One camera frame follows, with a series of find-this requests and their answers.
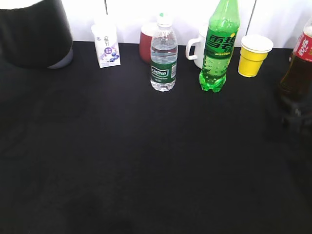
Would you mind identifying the black mug white interior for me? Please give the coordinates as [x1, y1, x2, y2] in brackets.
[0, 0, 73, 68]

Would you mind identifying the cola bottle red label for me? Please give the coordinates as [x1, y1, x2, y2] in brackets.
[279, 19, 312, 101]

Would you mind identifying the green sprite bottle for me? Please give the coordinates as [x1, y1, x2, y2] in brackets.
[199, 0, 240, 93]

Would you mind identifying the yellow paper cup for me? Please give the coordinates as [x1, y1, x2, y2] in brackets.
[238, 35, 273, 78]

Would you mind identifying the clear water bottle green label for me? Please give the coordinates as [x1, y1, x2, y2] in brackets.
[150, 13, 178, 92]

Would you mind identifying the white ceramic mug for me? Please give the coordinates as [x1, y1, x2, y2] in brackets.
[185, 24, 208, 69]

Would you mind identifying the red ceramic mug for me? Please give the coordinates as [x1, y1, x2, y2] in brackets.
[139, 22, 158, 64]

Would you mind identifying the small blueberry milk carton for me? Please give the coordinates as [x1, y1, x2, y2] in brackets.
[91, 15, 121, 68]

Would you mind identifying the grey ceramic mug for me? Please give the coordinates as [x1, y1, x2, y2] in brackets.
[47, 48, 73, 69]

